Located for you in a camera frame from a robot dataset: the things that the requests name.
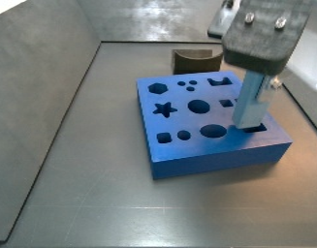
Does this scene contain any dark curved bracket piece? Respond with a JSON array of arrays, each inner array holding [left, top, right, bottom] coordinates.
[[172, 49, 222, 75]]

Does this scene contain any blue shape sorter block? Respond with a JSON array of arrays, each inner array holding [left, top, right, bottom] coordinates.
[[136, 72, 291, 179]]

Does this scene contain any black gripper with screws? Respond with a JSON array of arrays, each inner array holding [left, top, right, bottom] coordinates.
[[220, 0, 313, 103]]

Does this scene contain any grey tray enclosure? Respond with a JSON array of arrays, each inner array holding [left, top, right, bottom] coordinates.
[[0, 0, 317, 248]]

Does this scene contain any light blue rectangular block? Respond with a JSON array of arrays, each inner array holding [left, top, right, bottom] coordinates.
[[231, 71, 269, 129]]

